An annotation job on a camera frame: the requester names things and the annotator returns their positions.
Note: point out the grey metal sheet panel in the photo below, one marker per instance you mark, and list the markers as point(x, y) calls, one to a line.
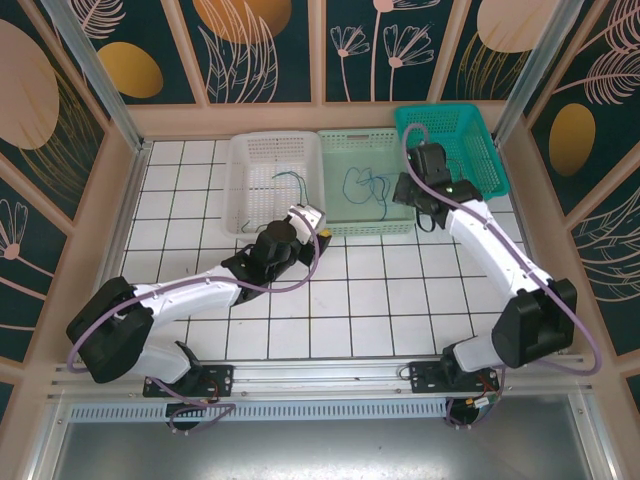
point(320, 455)

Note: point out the mint green plastic basket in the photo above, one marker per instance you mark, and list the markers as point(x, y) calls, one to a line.
point(360, 210)

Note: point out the aluminium frame post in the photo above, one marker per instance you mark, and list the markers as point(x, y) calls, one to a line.
point(544, 70)
point(102, 80)

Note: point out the aluminium side rail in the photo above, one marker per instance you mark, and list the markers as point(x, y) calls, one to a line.
point(126, 220)

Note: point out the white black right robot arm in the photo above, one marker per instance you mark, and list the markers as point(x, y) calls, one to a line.
point(500, 250)

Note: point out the white perforated plastic basket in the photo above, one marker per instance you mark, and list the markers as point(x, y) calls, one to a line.
point(260, 160)

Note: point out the small circuit board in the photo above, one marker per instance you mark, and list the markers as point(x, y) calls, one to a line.
point(480, 402)

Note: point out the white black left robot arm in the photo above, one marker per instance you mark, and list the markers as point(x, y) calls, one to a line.
point(190, 297)

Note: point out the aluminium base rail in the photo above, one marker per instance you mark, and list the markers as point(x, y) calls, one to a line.
point(320, 377)

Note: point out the teal plastic basket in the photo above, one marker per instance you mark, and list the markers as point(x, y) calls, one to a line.
point(475, 150)

